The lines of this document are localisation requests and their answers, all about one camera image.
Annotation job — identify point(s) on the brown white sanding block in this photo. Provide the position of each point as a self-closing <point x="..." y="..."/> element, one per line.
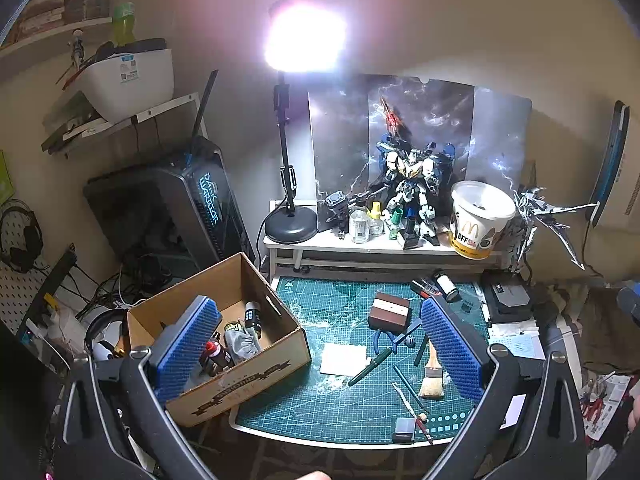
<point x="390" y="312"/>

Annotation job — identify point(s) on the black flat device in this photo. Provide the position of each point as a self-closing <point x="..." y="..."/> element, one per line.
<point x="507" y="297"/>

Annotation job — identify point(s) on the clear glass bottle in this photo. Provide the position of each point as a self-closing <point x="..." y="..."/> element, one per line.
<point x="359" y="225"/>

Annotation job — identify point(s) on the dark green craft tool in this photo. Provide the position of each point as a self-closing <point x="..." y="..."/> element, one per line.
<point x="367" y="367"/>

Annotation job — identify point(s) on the black white cylinder bottle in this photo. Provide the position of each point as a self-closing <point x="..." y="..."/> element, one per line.
<point x="446" y="286"/>

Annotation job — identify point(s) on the small grey box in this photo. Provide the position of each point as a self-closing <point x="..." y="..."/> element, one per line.
<point x="404" y="431"/>

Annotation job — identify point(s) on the white plastic basin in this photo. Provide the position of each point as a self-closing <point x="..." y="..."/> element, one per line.
<point x="130" y="85"/>

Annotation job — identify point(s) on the green soda bottle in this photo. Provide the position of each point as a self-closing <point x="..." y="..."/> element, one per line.
<point x="124" y="17"/>

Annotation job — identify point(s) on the thin white stick tool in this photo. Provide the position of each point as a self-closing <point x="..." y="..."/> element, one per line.
<point x="404" y="400"/>

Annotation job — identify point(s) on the dark engine model part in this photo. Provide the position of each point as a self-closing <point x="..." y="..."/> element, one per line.
<point x="336" y="207"/>

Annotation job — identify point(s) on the dark fuzzy blanket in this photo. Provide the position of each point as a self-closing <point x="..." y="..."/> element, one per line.
<point x="600" y="330"/>

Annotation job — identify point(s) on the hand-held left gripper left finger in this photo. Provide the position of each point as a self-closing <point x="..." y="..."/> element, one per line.
<point x="185" y="345"/>

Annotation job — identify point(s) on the white pegboard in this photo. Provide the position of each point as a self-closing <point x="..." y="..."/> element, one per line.
<point x="20" y="295"/>

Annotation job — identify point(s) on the grey stormy backdrop panel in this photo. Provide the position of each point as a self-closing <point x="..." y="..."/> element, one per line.
<point x="340" y="135"/>

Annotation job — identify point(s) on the white wall shelf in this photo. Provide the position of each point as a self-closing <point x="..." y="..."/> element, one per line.
<point x="150" y="112"/>

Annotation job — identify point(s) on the green cutting mat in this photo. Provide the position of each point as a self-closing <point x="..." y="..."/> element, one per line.
<point x="320" y="315"/>

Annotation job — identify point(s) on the red scissors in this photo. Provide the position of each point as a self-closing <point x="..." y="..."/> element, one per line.
<point x="592" y="407"/>

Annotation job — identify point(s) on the white square paper pad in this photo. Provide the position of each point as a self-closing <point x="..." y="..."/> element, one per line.
<point x="344" y="359"/>

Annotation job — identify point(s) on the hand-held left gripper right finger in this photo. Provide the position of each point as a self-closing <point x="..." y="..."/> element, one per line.
<point x="452" y="347"/>

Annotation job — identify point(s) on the yellow cap bottle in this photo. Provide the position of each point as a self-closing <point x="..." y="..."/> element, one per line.
<point x="376" y="220"/>

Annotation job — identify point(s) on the silver winged model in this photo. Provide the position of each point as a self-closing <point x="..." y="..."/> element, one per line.
<point x="535" y="215"/>

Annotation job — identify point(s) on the red hobby knife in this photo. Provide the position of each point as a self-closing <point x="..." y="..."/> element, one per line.
<point x="424" y="427"/>

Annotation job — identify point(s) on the wooden paint brush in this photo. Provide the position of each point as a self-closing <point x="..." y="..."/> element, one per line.
<point x="431" y="380"/>

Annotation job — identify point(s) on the blue black curved board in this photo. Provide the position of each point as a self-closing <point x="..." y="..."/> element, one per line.
<point x="607" y="170"/>

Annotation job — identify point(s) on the black computer tower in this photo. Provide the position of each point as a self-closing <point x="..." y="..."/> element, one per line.
<point x="200" y="200"/>

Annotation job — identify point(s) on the brown cardboard box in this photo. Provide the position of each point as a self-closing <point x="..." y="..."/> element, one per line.
<point x="280" y="355"/>

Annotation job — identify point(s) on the black spray bottle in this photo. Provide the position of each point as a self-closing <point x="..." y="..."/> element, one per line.
<point x="253" y="317"/>

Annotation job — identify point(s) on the white shelf riser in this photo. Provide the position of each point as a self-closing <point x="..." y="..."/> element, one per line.
<point x="325" y="247"/>

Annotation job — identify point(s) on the red black marker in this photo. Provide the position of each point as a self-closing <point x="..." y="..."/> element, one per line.
<point x="425" y="288"/>

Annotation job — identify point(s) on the blue white robot model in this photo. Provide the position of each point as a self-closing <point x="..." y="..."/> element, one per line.
<point x="412" y="180"/>

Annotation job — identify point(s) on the red cap dark bottle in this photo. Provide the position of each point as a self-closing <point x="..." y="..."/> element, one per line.
<point x="217" y="355"/>

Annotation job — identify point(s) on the green small bottle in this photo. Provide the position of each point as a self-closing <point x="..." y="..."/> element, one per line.
<point x="396" y="220"/>

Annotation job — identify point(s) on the printed paper bucket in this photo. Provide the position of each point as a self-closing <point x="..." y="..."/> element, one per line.
<point x="480" y="225"/>

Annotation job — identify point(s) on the grey cloth bundle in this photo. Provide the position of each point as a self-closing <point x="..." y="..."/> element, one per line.
<point x="242" y="342"/>

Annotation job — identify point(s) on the black desk lamp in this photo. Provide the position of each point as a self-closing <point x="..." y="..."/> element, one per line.
<point x="290" y="225"/>

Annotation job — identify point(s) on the black headphones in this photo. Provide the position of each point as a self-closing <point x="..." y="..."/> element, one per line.
<point x="22" y="240"/>

